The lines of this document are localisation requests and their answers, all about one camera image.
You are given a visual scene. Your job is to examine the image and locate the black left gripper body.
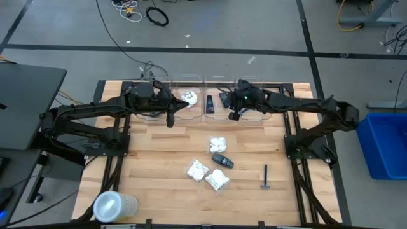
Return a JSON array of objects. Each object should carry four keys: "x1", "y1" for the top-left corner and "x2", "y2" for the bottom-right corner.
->
[{"x1": 155, "y1": 94, "x2": 176, "y2": 128}]

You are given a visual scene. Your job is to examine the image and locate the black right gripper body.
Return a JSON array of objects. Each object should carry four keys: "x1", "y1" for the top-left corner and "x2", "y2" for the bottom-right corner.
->
[{"x1": 228, "y1": 79, "x2": 260, "y2": 122}]

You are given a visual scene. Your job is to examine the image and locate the cotton balls bag with writing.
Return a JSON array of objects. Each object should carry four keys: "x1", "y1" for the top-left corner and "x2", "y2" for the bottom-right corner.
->
[{"x1": 180, "y1": 90, "x2": 198, "y2": 108}]

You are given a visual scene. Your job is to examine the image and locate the small cotton balls bag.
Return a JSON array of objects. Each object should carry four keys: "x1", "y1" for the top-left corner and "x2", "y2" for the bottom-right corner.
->
[{"x1": 209, "y1": 135, "x2": 228, "y2": 154}]

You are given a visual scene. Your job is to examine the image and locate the black deodorant stick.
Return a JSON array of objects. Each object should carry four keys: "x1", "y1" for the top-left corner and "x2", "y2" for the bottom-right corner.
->
[{"x1": 211, "y1": 153, "x2": 235, "y2": 169}]

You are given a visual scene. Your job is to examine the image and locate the clear plastic bin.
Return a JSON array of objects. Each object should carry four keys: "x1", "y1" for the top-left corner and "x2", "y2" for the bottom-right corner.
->
[
  {"x1": 203, "y1": 75, "x2": 238, "y2": 122},
  {"x1": 170, "y1": 74, "x2": 205, "y2": 125},
  {"x1": 139, "y1": 75, "x2": 173, "y2": 123},
  {"x1": 235, "y1": 76, "x2": 273, "y2": 122}
]

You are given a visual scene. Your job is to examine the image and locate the black power adapter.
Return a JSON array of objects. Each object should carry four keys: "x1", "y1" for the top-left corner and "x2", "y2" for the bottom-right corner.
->
[{"x1": 139, "y1": 60, "x2": 156, "y2": 81}]

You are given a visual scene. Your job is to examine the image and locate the cotton swabs clear bag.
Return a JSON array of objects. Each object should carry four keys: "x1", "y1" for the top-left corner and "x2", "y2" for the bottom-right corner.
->
[
  {"x1": 183, "y1": 158, "x2": 210, "y2": 183},
  {"x1": 204, "y1": 168, "x2": 231, "y2": 193}
]

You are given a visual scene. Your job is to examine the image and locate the grey floor bar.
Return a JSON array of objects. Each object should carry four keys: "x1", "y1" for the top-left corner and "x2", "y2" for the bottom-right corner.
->
[{"x1": 366, "y1": 101, "x2": 407, "y2": 111}]

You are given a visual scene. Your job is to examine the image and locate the blue plastic tote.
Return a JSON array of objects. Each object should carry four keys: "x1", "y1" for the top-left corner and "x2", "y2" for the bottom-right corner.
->
[{"x1": 355, "y1": 113, "x2": 407, "y2": 181}]

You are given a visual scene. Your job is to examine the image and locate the grey desk leg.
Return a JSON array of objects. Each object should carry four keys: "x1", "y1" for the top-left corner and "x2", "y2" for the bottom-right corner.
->
[{"x1": 337, "y1": 0, "x2": 403, "y2": 27}]

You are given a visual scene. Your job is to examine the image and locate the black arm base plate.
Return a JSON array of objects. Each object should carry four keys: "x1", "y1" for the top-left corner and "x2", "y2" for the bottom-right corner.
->
[
  {"x1": 83, "y1": 130, "x2": 132, "y2": 157},
  {"x1": 284, "y1": 134, "x2": 332, "y2": 160}
]

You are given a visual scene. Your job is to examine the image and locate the black coiled cable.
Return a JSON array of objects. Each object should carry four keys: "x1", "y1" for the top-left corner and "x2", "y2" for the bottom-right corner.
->
[{"x1": 145, "y1": 6, "x2": 170, "y2": 27}]

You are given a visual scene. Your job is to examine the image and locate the long black floor cable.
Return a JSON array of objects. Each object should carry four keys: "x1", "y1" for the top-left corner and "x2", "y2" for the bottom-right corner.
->
[{"x1": 95, "y1": 0, "x2": 169, "y2": 79}]

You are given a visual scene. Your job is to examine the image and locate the yellow cables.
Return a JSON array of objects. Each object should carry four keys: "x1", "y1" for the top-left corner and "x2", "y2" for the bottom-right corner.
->
[{"x1": 56, "y1": 90, "x2": 86, "y2": 106}]

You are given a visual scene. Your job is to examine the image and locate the white floor cable bundle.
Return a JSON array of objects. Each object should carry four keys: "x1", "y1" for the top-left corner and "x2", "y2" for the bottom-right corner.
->
[{"x1": 110, "y1": 0, "x2": 143, "y2": 24}]

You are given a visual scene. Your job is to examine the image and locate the yellow floor cable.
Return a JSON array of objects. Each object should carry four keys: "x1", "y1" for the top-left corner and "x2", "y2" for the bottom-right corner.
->
[{"x1": 336, "y1": 0, "x2": 364, "y2": 32}]

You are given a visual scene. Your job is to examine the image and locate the black cable bundle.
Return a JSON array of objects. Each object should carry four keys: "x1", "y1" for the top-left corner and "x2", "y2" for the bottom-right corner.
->
[{"x1": 383, "y1": 24, "x2": 407, "y2": 57}]

